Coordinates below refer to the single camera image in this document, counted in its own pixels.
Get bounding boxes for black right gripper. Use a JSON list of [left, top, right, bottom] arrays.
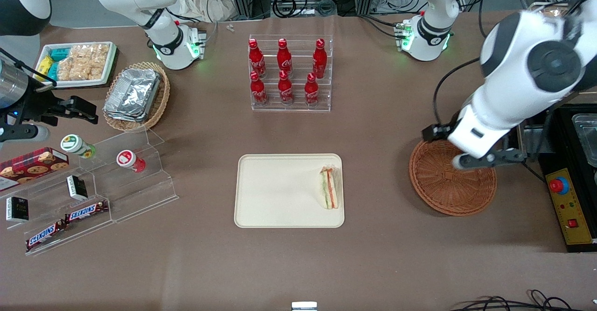
[[0, 85, 99, 126]]

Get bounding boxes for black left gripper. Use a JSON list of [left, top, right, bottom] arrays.
[[422, 122, 461, 143]]

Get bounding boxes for triangle sandwich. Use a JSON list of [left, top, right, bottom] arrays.
[[319, 165, 340, 210]]

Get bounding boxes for aluminium foil tray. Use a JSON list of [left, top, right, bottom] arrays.
[[104, 108, 150, 123], [104, 68, 162, 118]]

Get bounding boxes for white rectangular snack tray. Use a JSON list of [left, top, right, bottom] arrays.
[[35, 41, 118, 89]]

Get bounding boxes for round brown wicker basket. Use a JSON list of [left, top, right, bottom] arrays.
[[409, 138, 498, 217]]

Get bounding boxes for oval light wicker basket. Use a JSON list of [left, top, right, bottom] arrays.
[[102, 62, 171, 133]]

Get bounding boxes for cream rectangular tray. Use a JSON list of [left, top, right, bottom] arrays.
[[234, 153, 346, 229]]

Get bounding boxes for green lid drink cup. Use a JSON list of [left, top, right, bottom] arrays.
[[60, 134, 97, 159]]

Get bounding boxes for clear rice cracker bag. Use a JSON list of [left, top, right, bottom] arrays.
[[86, 43, 111, 81], [56, 45, 90, 82]]

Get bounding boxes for red lid drink cup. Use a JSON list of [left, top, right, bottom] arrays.
[[116, 149, 147, 173]]

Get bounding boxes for red plaid cookie box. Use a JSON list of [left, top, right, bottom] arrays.
[[0, 147, 70, 192]]

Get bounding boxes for small black box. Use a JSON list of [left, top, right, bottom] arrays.
[[66, 174, 89, 201], [5, 196, 30, 222]]

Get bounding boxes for clear acrylic step shelf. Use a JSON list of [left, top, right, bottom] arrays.
[[0, 128, 180, 257]]

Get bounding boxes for grey metal plate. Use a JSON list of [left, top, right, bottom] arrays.
[[515, 123, 545, 158]]

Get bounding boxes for Snickers chocolate bar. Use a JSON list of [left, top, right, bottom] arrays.
[[64, 200, 110, 223], [25, 221, 69, 251]]

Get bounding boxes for red cola bottle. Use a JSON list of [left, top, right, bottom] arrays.
[[312, 38, 328, 80], [278, 70, 295, 106], [304, 72, 320, 108], [248, 38, 267, 79], [277, 38, 293, 79], [250, 71, 269, 107]]

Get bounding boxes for black side platform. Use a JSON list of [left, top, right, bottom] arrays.
[[539, 104, 597, 254]]

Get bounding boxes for clear acrylic bottle rack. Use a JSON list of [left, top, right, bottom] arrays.
[[249, 34, 334, 113]]

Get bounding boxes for red emergency stop button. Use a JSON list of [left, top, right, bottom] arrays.
[[548, 176, 570, 195]]

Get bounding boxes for clear plastic container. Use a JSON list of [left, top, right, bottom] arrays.
[[571, 113, 597, 168]]

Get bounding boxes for yellow control panel box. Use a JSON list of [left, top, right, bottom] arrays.
[[545, 167, 596, 246]]

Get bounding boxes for beige cloth bag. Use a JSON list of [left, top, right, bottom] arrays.
[[174, 0, 239, 23]]

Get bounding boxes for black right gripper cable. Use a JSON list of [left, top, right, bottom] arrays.
[[0, 48, 57, 88]]

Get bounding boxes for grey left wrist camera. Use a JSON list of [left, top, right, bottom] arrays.
[[451, 148, 526, 170]]

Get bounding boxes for black platform cables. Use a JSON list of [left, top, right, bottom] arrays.
[[519, 159, 547, 184]]

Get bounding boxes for black left base cables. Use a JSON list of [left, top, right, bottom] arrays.
[[358, 14, 407, 39]]

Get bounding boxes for right base cable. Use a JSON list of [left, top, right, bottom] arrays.
[[164, 7, 220, 47]]

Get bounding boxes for white wire rack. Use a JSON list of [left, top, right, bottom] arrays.
[[528, 2, 569, 12]]

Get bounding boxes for black floor cables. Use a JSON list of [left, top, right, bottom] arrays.
[[449, 290, 597, 311]]

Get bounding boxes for coiled black cable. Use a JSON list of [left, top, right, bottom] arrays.
[[272, 0, 298, 19]]

